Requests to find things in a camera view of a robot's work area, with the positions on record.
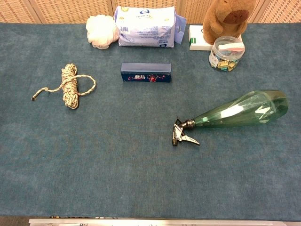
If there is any white blue tissue pack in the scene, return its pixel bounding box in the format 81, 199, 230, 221
113, 5, 188, 48

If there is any white box green label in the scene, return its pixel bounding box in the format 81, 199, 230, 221
188, 24, 243, 51

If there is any dark blue rectangular box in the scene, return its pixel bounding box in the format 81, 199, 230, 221
120, 62, 172, 83

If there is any silver metal rail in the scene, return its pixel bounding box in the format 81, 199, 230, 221
28, 218, 301, 226

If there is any green spray bottle black trigger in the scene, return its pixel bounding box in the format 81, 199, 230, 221
172, 90, 289, 147

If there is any woven wicker folding screen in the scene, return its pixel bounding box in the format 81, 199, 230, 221
0, 0, 301, 24

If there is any beige braided rope bundle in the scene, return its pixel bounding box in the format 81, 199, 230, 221
31, 63, 97, 110

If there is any teal table cloth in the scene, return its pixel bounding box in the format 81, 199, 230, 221
0, 22, 301, 222

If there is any white mesh bath sponge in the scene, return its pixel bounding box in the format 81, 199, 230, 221
86, 15, 120, 50

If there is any clear plastic jar with clips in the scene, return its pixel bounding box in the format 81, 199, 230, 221
208, 35, 246, 72

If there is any brown plush toy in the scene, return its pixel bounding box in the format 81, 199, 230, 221
202, 0, 250, 45

